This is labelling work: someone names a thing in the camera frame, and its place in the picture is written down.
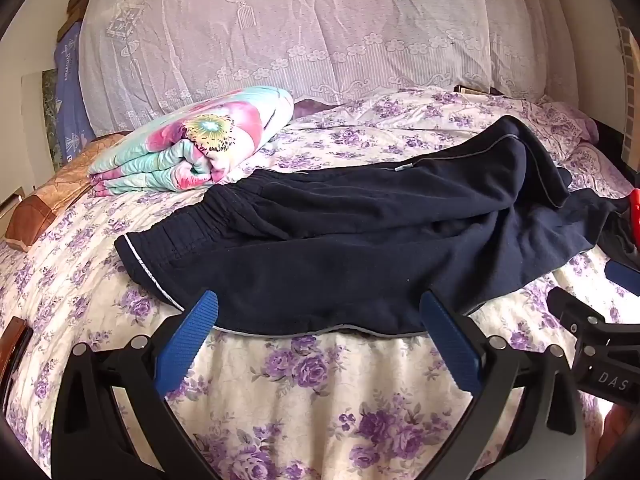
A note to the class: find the wooden bed frame edge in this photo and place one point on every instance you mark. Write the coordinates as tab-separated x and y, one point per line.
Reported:
470	89

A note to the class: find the wooden frame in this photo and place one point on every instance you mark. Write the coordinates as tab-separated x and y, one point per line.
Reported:
80	5

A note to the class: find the blue printed cloth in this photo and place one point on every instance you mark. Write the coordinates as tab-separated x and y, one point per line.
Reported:
70	100

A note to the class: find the purple floral bedsheet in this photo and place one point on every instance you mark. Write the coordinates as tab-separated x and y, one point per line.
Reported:
310	410

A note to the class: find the pink floral pillow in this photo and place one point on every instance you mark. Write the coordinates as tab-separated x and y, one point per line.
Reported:
575	125

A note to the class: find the red object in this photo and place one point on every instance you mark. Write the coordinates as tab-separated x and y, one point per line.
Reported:
635	205

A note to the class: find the brown wooden headboard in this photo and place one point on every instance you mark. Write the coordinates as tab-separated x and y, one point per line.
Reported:
12	355

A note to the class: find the white lace cover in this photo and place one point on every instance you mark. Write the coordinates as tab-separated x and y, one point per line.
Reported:
300	25

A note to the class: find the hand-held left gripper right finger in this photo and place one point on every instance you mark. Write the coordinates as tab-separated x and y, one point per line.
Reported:
450	345

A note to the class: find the dark cloth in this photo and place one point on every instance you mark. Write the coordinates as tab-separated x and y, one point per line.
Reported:
622	242

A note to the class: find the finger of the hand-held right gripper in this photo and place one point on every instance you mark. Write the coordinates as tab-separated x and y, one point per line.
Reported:
575	310
622	273

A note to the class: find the folded floral quilt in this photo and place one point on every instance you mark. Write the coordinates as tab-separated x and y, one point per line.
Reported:
200	145

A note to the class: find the green patterned poster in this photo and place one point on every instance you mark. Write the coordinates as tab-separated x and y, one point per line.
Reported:
51	105

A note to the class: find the navy blue pants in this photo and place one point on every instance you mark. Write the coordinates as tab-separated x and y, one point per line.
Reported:
350	240

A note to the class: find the brown satin pillow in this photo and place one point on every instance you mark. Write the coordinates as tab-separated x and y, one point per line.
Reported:
50	200

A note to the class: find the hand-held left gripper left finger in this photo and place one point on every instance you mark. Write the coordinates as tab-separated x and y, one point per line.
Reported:
192	337

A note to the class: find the person's right hand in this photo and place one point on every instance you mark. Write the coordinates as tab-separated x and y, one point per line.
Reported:
622	427

